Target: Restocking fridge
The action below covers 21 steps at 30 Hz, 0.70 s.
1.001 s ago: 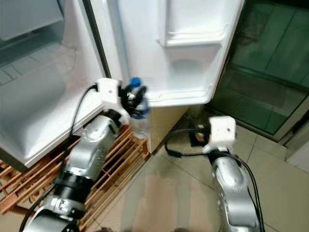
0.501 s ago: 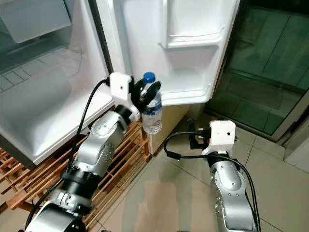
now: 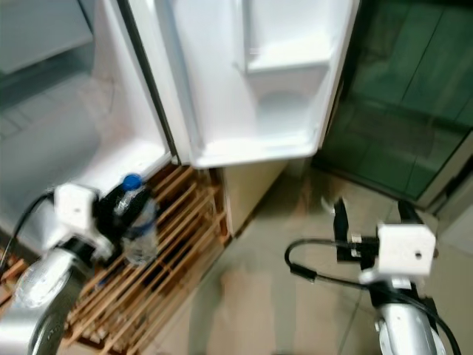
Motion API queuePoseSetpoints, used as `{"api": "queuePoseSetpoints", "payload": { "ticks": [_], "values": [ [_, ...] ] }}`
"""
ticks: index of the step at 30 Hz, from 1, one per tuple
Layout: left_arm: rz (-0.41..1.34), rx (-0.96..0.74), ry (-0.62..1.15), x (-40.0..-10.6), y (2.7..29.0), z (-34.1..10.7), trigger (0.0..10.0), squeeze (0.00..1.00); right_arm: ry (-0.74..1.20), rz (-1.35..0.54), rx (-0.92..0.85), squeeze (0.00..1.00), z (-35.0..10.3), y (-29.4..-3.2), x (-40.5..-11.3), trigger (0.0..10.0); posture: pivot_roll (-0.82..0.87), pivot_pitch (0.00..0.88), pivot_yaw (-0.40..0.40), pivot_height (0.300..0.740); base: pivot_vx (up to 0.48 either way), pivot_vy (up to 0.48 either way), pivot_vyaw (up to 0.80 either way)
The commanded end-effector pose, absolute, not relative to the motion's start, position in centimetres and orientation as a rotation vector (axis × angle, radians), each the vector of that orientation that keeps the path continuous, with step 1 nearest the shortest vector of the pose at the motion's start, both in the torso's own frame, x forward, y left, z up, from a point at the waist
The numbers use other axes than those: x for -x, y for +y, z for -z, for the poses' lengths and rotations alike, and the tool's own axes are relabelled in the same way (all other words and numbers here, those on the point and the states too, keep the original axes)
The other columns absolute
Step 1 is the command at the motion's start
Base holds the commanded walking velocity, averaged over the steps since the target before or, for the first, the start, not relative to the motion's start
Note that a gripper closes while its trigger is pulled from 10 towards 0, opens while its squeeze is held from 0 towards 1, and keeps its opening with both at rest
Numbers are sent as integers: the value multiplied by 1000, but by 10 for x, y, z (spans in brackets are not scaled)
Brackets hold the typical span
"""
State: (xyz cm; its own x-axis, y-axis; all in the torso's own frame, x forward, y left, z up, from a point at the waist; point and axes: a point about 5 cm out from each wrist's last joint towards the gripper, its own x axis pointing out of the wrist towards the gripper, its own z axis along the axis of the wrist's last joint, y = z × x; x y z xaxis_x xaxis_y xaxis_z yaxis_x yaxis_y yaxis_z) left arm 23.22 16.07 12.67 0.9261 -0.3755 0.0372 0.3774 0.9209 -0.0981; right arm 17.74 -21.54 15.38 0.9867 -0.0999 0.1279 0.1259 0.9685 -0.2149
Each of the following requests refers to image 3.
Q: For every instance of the grey mini fridge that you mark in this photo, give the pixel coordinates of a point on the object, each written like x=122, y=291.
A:
x=59, y=126

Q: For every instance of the wooden slatted rack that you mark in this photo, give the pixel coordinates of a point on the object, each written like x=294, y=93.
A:
x=170, y=274

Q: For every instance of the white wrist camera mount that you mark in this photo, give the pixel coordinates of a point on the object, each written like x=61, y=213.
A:
x=77, y=211
x=403, y=253

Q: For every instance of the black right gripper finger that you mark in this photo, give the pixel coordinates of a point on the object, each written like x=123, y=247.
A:
x=410, y=213
x=341, y=220

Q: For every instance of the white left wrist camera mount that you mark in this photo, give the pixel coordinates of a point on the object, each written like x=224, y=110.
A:
x=77, y=211

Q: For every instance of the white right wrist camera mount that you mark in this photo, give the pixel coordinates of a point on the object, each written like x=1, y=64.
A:
x=403, y=253

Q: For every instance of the mini fridge door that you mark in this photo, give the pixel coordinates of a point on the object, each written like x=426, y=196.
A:
x=229, y=89

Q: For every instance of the dark green glass door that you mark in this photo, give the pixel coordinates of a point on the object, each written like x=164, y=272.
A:
x=406, y=96

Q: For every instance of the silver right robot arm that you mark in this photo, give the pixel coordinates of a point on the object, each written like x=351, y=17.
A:
x=406, y=325

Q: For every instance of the grey fridge inner compartment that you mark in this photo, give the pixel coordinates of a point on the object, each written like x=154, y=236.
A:
x=44, y=29

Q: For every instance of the clear blue-capped water bottle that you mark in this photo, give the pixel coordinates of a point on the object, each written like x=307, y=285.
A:
x=142, y=240

